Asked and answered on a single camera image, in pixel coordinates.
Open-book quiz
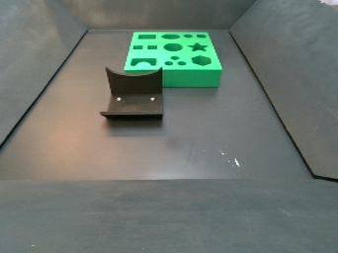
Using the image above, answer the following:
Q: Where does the black curved holder stand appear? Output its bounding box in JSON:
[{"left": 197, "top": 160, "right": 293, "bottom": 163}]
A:
[{"left": 101, "top": 68, "right": 165, "bottom": 119}]

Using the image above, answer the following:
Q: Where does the green shape sorter block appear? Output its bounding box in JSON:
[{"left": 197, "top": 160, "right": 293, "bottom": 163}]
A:
[{"left": 125, "top": 31, "right": 224, "bottom": 88}]

